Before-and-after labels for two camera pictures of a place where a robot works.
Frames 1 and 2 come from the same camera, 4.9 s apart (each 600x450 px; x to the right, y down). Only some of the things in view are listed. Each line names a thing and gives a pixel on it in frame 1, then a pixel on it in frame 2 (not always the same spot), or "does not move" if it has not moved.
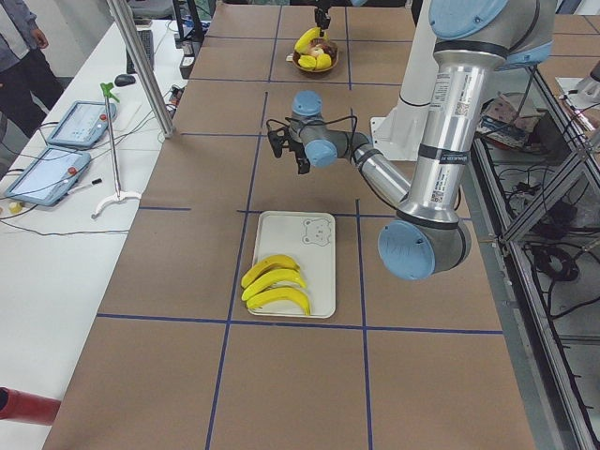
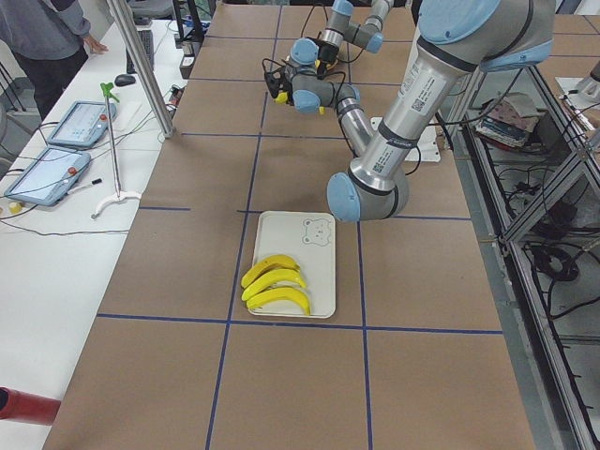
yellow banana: x=275 y=260 does not move
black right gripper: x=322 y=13 → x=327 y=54
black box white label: x=190 y=50 does not move
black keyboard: x=147 y=39 does not move
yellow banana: x=285 y=275 does not move
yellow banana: x=278 y=293 does not move
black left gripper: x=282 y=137 → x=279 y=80
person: x=29 y=85 → x=50 y=39
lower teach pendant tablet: x=50 y=176 does not move
